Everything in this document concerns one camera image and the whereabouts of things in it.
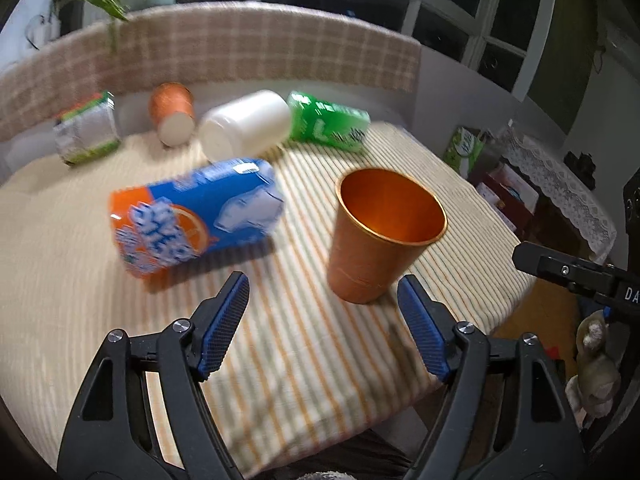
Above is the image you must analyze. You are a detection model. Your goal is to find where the white plastic jar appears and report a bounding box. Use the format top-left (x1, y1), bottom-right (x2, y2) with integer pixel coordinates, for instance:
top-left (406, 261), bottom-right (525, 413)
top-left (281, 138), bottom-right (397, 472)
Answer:
top-left (199, 89), bottom-right (292, 162)

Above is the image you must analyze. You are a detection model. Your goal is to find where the white window frame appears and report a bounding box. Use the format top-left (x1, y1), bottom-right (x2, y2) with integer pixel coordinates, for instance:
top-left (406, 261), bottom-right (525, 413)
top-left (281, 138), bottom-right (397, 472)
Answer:
top-left (245, 0), bottom-right (560, 106)

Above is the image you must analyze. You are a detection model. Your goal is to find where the person's right hand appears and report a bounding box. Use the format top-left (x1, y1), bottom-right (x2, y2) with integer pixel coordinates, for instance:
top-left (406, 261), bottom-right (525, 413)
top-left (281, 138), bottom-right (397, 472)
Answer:
top-left (565, 310), bottom-right (622, 423)

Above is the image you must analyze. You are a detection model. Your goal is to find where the copper metal cup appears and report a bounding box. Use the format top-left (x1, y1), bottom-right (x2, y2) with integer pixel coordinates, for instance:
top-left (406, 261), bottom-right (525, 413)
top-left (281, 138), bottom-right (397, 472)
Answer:
top-left (326, 169), bottom-right (448, 305)

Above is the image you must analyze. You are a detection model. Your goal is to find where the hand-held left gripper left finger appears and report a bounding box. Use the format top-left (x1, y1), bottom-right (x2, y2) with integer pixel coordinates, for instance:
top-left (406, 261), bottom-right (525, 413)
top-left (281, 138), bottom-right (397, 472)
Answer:
top-left (56, 271), bottom-right (251, 480)

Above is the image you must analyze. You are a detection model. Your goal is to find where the green white carton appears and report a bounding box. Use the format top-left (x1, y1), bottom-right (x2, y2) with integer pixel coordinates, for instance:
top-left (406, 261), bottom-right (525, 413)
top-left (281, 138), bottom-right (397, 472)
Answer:
top-left (444, 126), bottom-right (487, 179)

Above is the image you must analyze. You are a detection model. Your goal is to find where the small black device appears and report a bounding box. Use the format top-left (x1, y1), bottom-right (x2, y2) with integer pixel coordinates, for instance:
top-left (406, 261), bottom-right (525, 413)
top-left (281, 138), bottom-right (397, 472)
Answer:
top-left (564, 151), bottom-right (598, 177)

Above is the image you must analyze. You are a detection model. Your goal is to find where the black speaker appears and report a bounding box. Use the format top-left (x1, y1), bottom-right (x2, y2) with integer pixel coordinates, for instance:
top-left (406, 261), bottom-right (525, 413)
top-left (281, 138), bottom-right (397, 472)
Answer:
top-left (622, 169), bottom-right (640, 267)

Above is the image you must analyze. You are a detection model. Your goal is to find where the blue orange snack packet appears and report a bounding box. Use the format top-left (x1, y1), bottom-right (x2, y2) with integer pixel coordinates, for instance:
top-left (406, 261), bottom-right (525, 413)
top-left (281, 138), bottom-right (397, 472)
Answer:
top-left (109, 158), bottom-right (284, 281)

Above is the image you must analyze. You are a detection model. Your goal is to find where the green white snack packet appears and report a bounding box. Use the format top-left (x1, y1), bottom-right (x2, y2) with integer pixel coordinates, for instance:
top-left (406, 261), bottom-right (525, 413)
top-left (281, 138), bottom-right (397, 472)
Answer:
top-left (53, 91), bottom-right (121, 165)

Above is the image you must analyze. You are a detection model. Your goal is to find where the striped table cloth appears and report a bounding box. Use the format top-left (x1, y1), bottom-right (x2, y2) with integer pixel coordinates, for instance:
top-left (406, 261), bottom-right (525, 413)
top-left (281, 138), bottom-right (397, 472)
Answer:
top-left (0, 120), bottom-right (541, 473)

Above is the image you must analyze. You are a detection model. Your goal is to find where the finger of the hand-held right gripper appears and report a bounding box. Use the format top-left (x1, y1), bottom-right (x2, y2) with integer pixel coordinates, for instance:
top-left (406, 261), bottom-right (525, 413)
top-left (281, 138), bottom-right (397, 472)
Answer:
top-left (511, 241), bottom-right (616, 307)

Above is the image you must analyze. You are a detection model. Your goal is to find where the plaid cushioned backrest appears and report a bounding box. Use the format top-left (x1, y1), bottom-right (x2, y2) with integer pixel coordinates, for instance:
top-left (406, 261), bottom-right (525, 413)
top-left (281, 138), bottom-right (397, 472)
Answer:
top-left (0, 1), bottom-right (422, 144)

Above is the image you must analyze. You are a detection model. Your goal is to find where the orange paper cup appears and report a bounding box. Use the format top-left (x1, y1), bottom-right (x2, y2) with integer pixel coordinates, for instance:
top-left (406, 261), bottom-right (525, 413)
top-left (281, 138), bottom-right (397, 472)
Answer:
top-left (149, 82), bottom-right (196, 147)

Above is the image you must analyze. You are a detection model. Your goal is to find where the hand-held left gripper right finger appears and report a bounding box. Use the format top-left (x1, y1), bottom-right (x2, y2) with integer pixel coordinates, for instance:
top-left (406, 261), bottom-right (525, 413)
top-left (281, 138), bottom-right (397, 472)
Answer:
top-left (397, 275), bottom-right (588, 480)

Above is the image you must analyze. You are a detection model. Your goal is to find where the white lace cloth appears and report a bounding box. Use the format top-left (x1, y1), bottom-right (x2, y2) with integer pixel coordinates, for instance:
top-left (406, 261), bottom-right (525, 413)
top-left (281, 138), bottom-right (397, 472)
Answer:
top-left (492, 120), bottom-right (617, 261)

